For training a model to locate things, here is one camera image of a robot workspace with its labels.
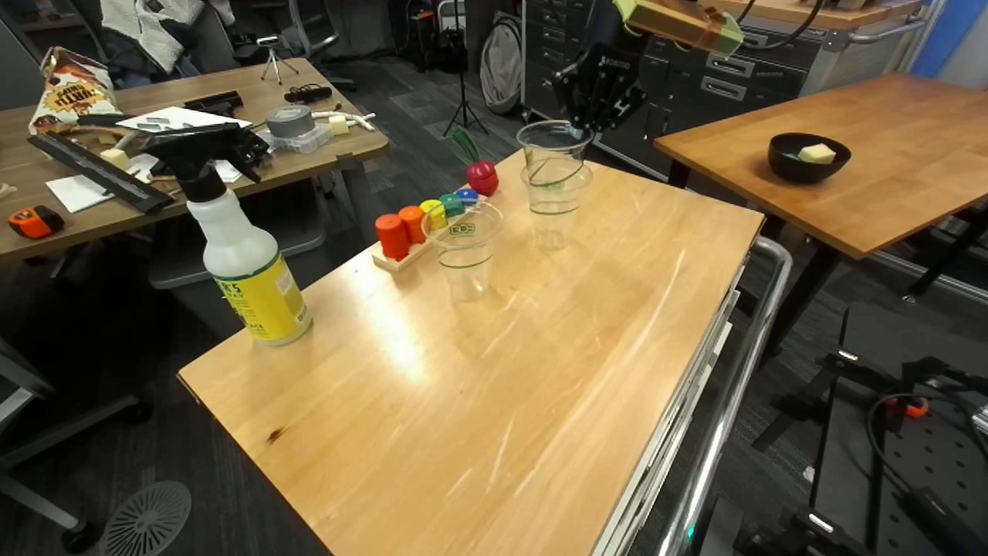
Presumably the orange stacking cylinder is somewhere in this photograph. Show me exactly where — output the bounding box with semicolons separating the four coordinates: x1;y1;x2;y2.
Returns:
398;203;427;243

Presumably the steel cart handle rail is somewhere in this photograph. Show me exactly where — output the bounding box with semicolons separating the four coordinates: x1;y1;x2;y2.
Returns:
658;238;793;556

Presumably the clear plastic cup green ring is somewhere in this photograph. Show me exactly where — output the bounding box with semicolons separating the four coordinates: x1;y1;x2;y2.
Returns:
512;116;595;220

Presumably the black bowl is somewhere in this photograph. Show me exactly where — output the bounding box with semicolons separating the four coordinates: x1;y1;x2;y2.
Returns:
768;133;854;186

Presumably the snack chip bag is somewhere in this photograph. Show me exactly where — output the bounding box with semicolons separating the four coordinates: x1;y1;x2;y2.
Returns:
28;47;119;137

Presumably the wooden toy base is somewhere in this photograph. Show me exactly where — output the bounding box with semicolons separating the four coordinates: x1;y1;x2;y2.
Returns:
370;234;435;276

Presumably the blue stacking cylinder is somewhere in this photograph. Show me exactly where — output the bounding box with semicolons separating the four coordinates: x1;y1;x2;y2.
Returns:
453;186;478;208

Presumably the long wooden office desk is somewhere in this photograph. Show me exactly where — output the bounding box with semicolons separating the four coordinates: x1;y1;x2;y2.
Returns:
0;57;392;302

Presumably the yellow label spray bottle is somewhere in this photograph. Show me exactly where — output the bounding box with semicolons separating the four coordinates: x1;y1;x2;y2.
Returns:
145;123;313;345

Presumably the red stacking cylinder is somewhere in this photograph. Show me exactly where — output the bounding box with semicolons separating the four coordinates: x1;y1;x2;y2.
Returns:
373;212;411;260

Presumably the yellow stacking cylinder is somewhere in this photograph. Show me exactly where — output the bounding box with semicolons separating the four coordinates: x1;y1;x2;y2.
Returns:
420;199;447;231

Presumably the green stacking cylinder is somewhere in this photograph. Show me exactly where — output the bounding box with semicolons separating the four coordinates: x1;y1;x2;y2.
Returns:
441;192;466;217

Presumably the grey tape roll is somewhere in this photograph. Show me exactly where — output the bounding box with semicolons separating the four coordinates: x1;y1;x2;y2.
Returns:
266;106;315;138

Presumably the white paper sheet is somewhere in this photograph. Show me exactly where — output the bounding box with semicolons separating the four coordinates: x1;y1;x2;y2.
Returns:
119;106;249;133

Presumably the orange tape measure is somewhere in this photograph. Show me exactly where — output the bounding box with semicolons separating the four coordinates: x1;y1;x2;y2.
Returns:
10;203;65;242

